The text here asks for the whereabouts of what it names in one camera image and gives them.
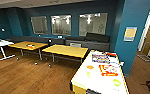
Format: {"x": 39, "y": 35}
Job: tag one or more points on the interior glass window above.
{"x": 93, "y": 24}
{"x": 61, "y": 24}
{"x": 39, "y": 25}

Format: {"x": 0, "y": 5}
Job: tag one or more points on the blue board game box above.
{"x": 101, "y": 58}

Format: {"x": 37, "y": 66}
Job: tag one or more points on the low dark grey sofa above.
{"x": 34, "y": 39}

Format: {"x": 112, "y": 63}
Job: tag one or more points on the small red tabletop item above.
{"x": 31, "y": 46}

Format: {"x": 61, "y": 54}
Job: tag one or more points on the green plastic bowl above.
{"x": 116, "y": 82}

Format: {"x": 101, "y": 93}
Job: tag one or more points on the white wall outlet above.
{"x": 122, "y": 63}

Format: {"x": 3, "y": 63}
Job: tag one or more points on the yellow paper wall sign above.
{"x": 130, "y": 34}

